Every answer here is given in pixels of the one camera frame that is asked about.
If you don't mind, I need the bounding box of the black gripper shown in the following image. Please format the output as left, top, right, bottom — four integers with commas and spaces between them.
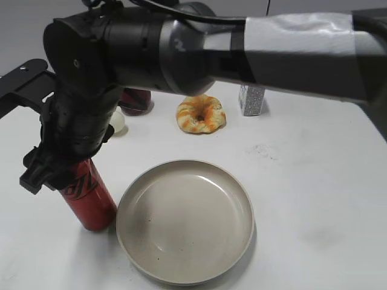
19, 82, 121, 194

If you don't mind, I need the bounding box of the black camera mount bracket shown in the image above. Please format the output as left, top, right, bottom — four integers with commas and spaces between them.
1, 59, 56, 117

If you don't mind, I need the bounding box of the orange swirl bread ring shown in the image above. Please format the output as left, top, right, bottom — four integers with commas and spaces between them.
176, 94, 227, 135

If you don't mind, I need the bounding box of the dark red apple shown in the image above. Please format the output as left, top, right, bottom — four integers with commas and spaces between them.
118, 88, 151, 116

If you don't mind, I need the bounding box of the beige round plate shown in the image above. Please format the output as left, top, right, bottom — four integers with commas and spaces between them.
115, 159, 255, 286

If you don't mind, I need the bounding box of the red cola can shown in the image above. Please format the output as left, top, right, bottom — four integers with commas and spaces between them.
59, 159, 117, 231

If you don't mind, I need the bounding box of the small white milk carton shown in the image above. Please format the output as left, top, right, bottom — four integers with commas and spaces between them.
238, 85, 265, 117

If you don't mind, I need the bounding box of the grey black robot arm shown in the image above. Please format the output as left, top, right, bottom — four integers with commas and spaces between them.
19, 1, 386, 193

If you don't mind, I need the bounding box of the white egg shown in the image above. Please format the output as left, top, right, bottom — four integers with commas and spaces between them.
109, 111, 125, 134

